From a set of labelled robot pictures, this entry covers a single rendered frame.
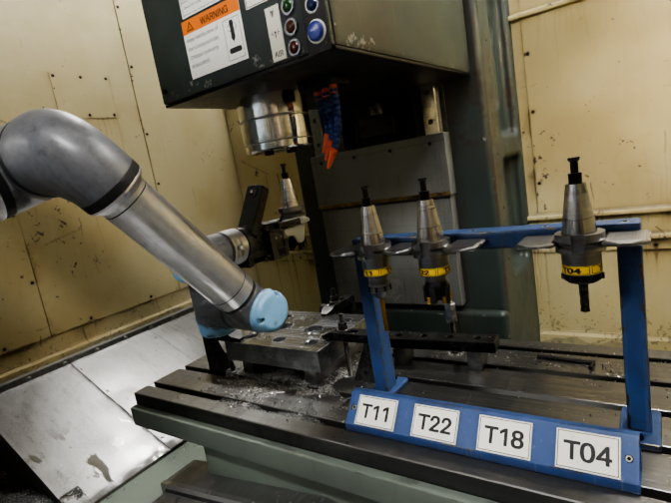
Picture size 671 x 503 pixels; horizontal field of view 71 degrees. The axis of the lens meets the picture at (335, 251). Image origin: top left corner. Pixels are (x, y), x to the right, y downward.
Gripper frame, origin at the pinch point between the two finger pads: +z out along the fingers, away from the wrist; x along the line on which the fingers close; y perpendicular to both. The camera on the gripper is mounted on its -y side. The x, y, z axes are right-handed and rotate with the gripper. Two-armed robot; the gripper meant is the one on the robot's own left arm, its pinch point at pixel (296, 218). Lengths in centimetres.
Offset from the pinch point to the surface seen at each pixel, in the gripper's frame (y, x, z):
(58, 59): -64, -101, 7
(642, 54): -27, 70, 81
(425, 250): 5.0, 41.5, -18.6
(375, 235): 2.2, 32.1, -17.6
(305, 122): -21.3, 7.9, -0.2
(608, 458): 33, 66, -25
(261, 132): -20.5, 2.1, -8.7
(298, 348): 27.4, 5.7, -14.2
